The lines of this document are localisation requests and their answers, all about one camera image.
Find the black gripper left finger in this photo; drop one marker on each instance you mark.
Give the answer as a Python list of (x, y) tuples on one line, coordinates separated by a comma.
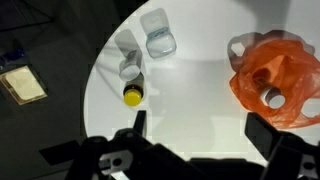
[(140, 120)]

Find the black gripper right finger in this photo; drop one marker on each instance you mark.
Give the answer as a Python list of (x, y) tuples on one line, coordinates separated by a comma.
[(261, 135)]

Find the orange plastic bag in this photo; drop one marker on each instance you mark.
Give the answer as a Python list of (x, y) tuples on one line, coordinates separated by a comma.
[(290, 66)]

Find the yellow-capped dark supplement bottle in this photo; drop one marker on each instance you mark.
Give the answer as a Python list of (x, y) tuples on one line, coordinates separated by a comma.
[(133, 95)]

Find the small white-capped bottle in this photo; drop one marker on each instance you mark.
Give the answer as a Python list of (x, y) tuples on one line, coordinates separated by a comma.
[(273, 97)]

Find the blue bottle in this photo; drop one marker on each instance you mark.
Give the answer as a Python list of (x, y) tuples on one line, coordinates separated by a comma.
[(158, 35)]

